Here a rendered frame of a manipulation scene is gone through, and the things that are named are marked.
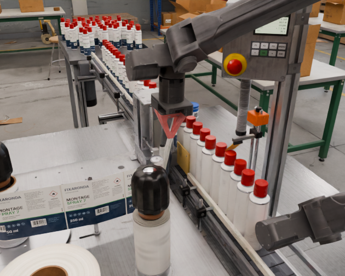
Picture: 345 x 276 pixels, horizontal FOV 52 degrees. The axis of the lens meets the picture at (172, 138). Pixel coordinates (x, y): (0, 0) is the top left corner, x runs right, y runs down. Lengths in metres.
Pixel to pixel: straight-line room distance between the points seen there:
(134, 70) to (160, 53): 0.06
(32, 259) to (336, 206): 0.59
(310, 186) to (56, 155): 1.01
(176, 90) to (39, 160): 0.90
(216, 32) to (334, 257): 0.73
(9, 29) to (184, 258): 7.73
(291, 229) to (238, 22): 0.41
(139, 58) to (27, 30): 7.71
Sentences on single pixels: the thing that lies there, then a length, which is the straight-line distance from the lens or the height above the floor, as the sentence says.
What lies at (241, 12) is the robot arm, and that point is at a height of 1.49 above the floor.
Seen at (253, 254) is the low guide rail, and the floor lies 0.91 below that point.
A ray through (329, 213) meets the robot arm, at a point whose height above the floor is 1.17.
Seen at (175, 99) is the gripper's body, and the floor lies 1.30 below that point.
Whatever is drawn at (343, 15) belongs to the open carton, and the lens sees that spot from 5.15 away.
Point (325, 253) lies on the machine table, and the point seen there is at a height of 0.83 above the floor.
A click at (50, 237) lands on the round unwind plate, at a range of 1.05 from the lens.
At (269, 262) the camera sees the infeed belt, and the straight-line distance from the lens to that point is 0.98.
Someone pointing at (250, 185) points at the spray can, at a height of 1.05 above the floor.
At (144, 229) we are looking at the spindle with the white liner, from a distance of 0.78.
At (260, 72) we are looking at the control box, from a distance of 0.94.
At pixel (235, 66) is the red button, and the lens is 0.91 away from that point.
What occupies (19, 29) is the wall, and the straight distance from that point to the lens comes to 8.39.
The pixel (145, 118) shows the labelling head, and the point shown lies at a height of 1.07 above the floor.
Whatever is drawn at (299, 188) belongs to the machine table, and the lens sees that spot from 1.36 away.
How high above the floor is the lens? 1.58
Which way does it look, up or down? 28 degrees down
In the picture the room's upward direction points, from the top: straight up
